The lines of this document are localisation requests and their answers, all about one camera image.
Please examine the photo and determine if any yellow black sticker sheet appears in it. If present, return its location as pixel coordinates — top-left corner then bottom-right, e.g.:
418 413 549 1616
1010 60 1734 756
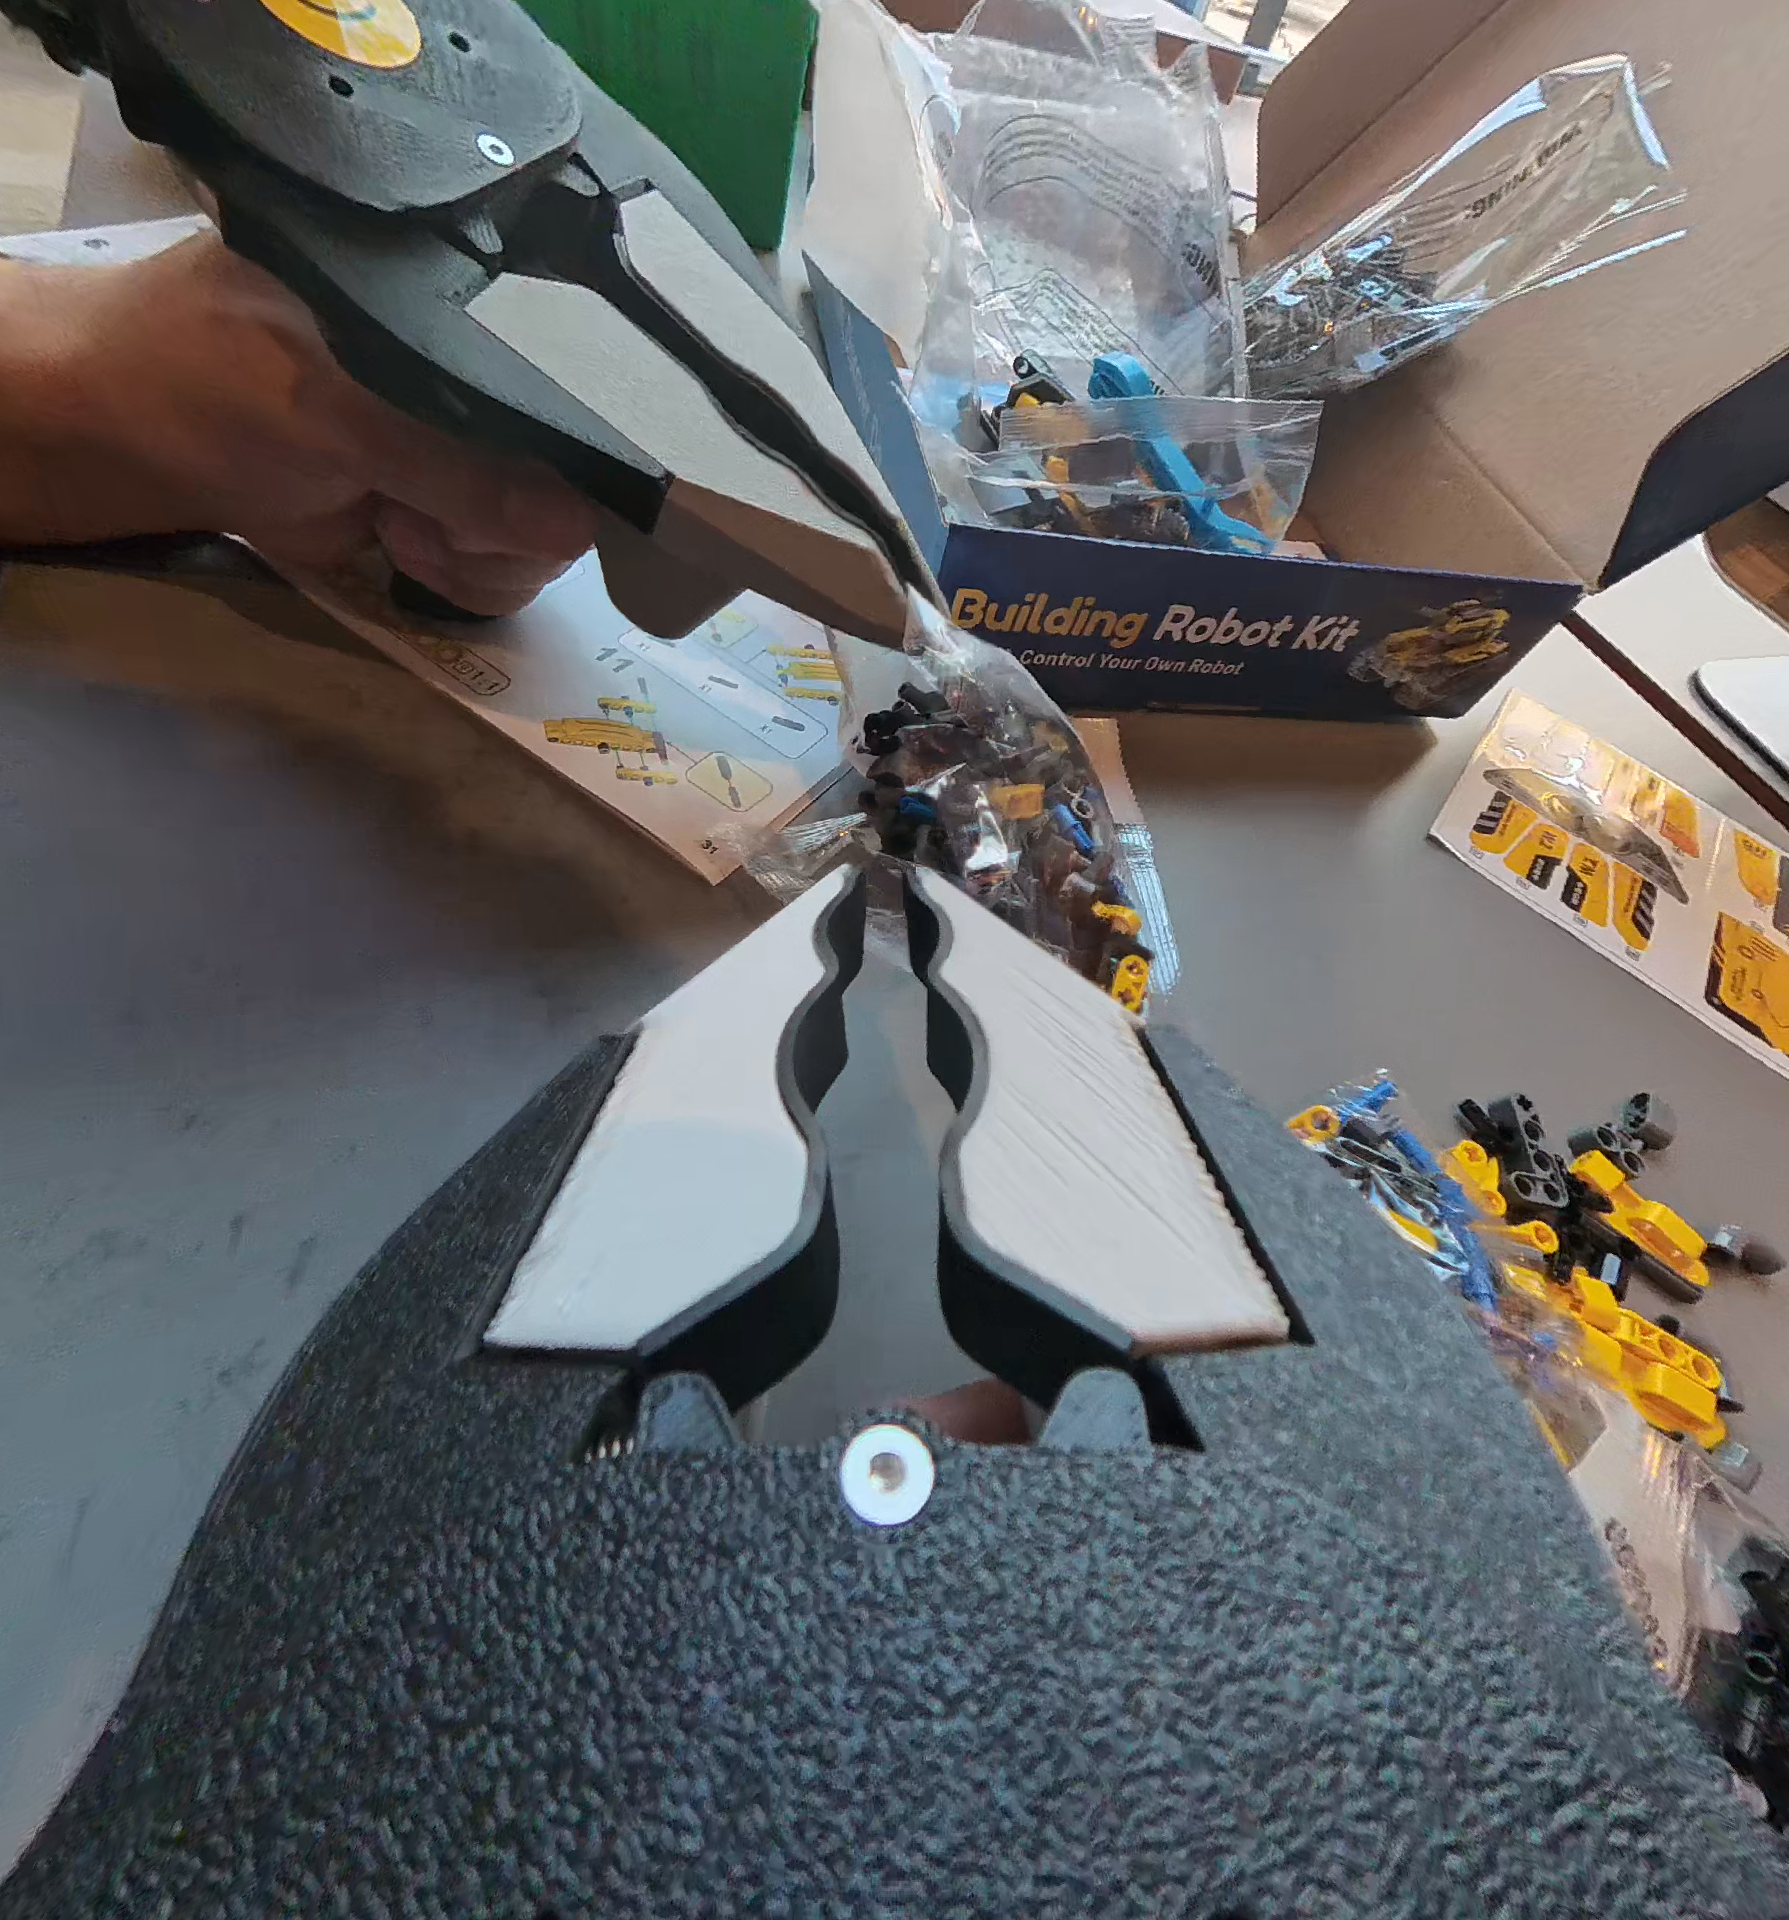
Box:
1428 685 1789 1118

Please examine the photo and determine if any clear bag of yellow parts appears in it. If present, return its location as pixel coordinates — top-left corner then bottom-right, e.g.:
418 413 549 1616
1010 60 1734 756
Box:
1560 1410 1789 1818

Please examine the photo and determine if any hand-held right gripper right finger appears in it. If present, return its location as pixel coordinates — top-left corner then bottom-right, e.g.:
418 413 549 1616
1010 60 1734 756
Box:
901 869 1291 1405

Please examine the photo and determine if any pile of loose toy parts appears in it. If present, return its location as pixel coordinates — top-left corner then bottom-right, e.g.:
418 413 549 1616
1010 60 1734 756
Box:
1283 1072 1789 1456

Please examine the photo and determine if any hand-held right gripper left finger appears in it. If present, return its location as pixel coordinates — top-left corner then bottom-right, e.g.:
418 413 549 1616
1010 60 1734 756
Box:
484 866 869 1397

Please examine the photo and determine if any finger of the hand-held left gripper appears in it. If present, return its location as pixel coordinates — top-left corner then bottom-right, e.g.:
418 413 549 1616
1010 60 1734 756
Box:
594 179 947 605
465 270 922 642

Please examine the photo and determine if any clear bag of dark parts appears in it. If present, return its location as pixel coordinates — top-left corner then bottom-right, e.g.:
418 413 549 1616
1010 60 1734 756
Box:
749 592 1180 1000

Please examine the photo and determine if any green box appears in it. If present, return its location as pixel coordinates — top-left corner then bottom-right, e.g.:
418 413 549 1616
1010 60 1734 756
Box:
519 0 821 250

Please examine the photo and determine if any person's left hand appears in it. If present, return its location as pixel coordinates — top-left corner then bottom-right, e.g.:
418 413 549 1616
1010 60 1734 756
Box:
38 239 596 618

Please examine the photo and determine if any clear bag with blue part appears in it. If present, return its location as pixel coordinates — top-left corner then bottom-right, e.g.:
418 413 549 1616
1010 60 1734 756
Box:
908 345 1322 560

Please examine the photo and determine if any large clear plastic bag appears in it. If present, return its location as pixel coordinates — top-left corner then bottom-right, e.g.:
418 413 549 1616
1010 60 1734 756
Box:
804 0 1249 407

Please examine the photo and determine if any blue robot kit box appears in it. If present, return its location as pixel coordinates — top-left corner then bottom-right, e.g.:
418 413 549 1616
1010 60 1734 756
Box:
804 0 1789 721

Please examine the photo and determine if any clear bag of tiny parts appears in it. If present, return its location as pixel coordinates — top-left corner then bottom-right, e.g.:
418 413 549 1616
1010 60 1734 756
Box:
1237 68 1689 404

